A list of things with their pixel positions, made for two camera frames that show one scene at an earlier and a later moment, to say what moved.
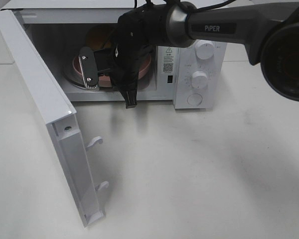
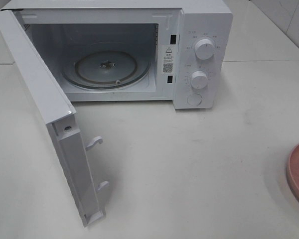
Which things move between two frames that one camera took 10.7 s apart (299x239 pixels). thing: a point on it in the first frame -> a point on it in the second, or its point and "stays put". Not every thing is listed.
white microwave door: (62, 127) stays put
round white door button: (195, 99) stays put
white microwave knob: (199, 79) stays put
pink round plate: (104, 79) -> (298, 173)
